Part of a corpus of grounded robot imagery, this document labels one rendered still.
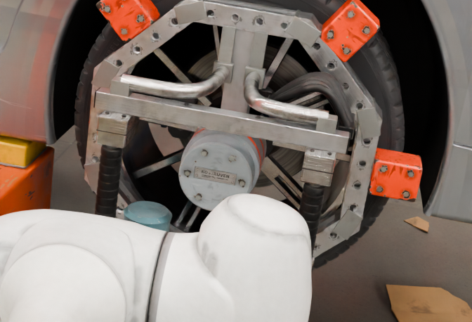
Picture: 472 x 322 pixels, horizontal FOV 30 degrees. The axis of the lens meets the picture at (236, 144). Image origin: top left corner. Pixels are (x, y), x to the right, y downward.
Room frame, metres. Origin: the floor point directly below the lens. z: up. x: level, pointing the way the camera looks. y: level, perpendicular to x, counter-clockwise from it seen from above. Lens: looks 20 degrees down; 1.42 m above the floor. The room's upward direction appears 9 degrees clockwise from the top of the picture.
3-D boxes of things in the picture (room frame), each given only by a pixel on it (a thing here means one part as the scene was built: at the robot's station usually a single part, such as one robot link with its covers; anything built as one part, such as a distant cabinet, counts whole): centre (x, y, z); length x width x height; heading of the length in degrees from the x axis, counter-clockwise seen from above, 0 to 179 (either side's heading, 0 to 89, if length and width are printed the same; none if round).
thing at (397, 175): (1.56, -0.30, 0.85); 0.09 x 0.08 x 0.07; 85
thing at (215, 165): (1.51, 0.02, 0.85); 0.21 x 0.14 x 0.14; 175
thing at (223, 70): (1.47, 0.12, 1.03); 0.19 x 0.18 x 0.11; 175
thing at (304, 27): (1.58, 0.01, 0.85); 0.54 x 0.07 x 0.54; 85
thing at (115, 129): (1.39, 0.20, 0.93); 0.09 x 0.05 x 0.05; 175
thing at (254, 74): (1.45, -0.08, 1.03); 0.19 x 0.18 x 0.11; 175
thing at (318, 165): (1.36, -0.14, 0.93); 0.09 x 0.05 x 0.05; 175
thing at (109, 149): (1.36, 0.20, 0.83); 0.04 x 0.04 x 0.16
